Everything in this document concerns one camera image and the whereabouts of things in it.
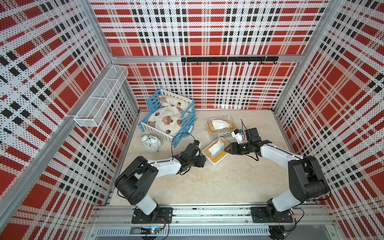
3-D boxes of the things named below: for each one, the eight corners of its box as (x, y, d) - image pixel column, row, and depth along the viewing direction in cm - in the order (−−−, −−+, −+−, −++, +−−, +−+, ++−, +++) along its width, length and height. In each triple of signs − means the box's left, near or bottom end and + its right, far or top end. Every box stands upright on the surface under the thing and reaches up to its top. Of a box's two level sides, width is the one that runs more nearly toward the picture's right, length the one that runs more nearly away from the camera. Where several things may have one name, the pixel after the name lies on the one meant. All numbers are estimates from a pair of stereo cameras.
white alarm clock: (145, 150, 99) (139, 140, 89) (148, 144, 102) (142, 134, 93) (159, 153, 98) (155, 143, 88) (162, 146, 101) (158, 136, 91)
